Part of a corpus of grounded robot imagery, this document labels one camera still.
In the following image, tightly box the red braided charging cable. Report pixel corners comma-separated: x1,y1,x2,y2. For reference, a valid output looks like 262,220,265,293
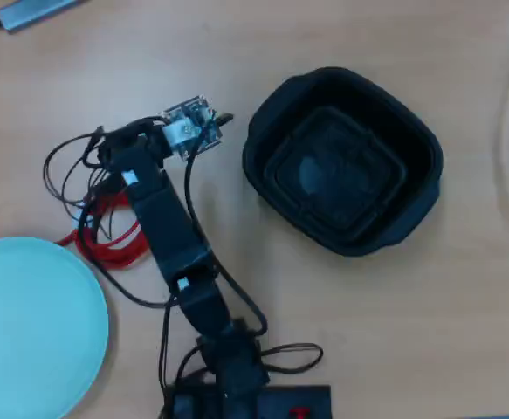
55,169,153,270

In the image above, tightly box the light green round bowl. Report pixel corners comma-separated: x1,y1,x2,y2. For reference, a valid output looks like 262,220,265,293
0,237,110,419

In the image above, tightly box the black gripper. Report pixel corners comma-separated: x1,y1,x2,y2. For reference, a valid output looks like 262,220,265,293
99,117,169,198

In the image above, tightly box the black square bowl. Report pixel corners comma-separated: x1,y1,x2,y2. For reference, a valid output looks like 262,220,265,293
241,65,445,258

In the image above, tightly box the thin black robot wire bundle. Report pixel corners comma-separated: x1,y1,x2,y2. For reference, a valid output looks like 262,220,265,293
61,143,124,246

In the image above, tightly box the grey USB hub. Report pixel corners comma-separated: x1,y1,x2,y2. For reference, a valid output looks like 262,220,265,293
0,0,86,34

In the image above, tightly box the black looped base cable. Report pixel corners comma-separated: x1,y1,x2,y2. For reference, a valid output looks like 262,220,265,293
260,342,325,375

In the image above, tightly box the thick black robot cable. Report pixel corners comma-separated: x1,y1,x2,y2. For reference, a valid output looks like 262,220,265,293
77,203,181,419

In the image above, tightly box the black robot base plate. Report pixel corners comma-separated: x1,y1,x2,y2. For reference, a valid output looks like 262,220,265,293
166,383,334,419

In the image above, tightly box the bare circuit board camera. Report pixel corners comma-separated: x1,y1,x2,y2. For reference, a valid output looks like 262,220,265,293
160,93,225,163

